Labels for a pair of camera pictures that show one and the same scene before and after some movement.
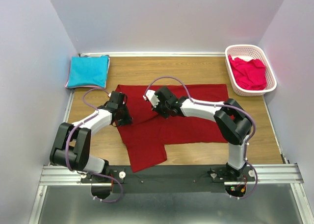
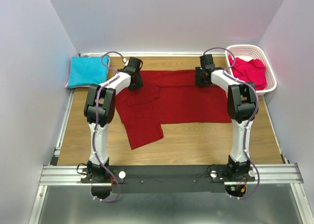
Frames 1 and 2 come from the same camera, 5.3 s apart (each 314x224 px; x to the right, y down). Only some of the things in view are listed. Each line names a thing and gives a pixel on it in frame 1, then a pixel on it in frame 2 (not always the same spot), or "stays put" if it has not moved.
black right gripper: [165, 115] → [197, 81]
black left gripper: [128, 119] → [139, 83]
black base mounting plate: [168, 179] stays put
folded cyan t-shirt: [91, 70] stays put
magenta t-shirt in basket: [251, 74] stays put
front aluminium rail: [276, 174] stays put
